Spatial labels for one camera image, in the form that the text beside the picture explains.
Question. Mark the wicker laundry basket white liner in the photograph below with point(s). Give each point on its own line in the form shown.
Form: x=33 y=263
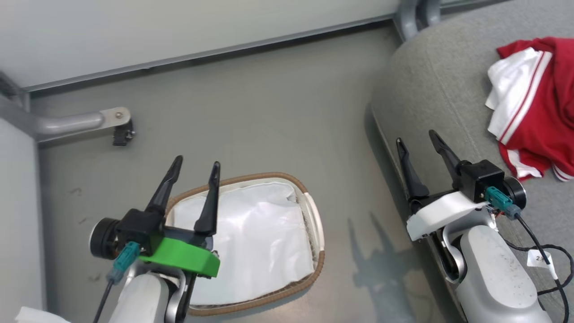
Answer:
x=316 y=264

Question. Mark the grey partition foot bar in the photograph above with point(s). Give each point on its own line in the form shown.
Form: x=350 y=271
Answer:
x=67 y=123

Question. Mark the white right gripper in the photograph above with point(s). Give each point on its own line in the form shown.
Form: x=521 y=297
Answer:
x=441 y=211

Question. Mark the grey curved partition foot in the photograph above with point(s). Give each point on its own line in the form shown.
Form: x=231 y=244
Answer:
x=407 y=20
x=431 y=11

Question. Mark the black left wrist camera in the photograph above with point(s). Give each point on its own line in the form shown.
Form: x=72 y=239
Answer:
x=130 y=229

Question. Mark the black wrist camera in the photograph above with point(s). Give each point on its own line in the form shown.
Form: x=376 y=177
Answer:
x=130 y=229
x=482 y=177

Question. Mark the grey partition bottom rail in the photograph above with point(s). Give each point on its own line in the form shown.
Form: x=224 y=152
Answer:
x=202 y=56

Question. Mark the grey fabric sofa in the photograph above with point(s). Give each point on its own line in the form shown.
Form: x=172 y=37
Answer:
x=439 y=80

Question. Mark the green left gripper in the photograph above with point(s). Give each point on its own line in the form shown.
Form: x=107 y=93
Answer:
x=184 y=255

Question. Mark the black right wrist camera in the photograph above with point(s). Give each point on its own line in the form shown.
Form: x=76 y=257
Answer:
x=482 y=177

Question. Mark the grey partition post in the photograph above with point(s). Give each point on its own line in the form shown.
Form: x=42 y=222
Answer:
x=11 y=92

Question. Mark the red and white shirt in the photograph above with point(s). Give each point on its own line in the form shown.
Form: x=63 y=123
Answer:
x=545 y=112

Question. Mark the black caster wheel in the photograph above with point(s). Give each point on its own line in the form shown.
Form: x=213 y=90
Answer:
x=122 y=134

